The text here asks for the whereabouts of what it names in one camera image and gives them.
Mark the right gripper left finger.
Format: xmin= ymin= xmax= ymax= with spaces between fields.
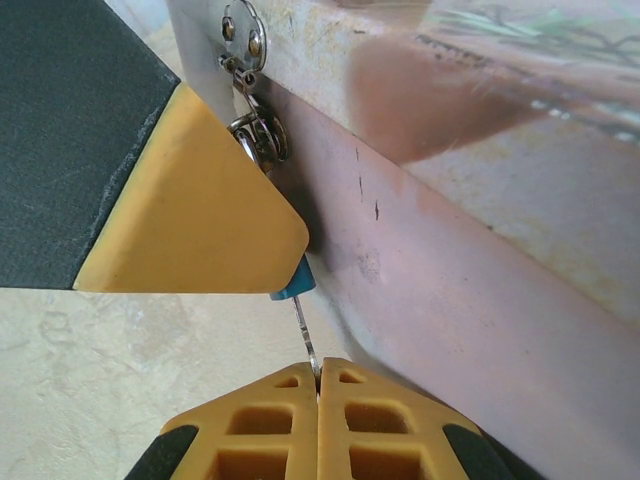
xmin=124 ymin=361 xmax=322 ymax=480

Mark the silver tin latch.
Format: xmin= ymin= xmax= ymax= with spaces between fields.
xmin=216 ymin=0 xmax=270 ymax=97

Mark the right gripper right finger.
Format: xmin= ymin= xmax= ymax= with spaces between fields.
xmin=318 ymin=355 xmax=532 ymax=480

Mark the pink illustrated tin box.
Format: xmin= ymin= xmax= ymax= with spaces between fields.
xmin=167 ymin=0 xmax=640 ymax=480

